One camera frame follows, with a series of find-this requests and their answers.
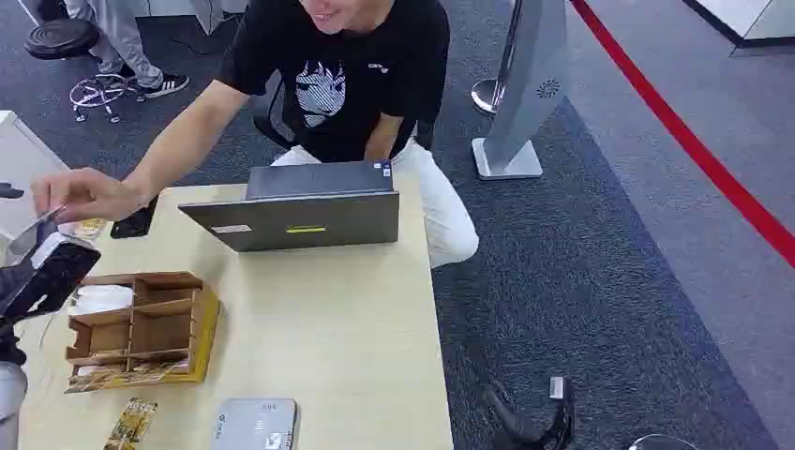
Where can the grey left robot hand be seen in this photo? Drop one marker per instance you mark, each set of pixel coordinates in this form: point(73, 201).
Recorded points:
point(53, 276)

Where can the grey laptop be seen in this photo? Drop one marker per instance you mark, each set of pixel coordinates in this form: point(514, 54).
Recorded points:
point(304, 214)

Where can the chrome stanchion base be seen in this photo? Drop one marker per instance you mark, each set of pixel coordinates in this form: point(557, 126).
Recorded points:
point(487, 94)

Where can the wooden card box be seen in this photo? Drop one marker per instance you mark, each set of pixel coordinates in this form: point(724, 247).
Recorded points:
point(155, 329)

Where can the black smartphone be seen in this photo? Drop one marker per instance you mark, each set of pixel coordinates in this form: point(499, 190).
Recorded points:
point(134, 225)

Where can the standing person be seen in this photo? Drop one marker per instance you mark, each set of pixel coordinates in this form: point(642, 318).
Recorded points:
point(127, 46)

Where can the glossy silver card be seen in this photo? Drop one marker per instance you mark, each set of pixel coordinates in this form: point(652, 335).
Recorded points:
point(31, 233)

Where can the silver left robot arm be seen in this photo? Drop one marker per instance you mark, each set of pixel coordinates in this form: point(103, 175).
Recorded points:
point(9, 397)

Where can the red floor tape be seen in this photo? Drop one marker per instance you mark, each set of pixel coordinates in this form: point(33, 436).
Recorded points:
point(683, 133)

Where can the seated person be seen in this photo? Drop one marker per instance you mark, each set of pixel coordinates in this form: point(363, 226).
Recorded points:
point(348, 81)

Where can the white side table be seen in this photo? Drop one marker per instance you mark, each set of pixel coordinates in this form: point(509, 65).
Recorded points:
point(25, 168)

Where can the black round stool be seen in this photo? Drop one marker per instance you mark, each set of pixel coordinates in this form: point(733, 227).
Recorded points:
point(62, 38)

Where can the grey card reader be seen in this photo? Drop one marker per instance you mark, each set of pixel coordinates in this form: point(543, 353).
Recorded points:
point(256, 426)

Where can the grey sign stand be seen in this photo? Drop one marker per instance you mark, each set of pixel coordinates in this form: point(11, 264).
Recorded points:
point(528, 93)

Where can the round dark base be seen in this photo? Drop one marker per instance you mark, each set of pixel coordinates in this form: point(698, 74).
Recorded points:
point(661, 443)

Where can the person's right hand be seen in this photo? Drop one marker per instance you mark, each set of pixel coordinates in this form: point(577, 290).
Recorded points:
point(84, 194)

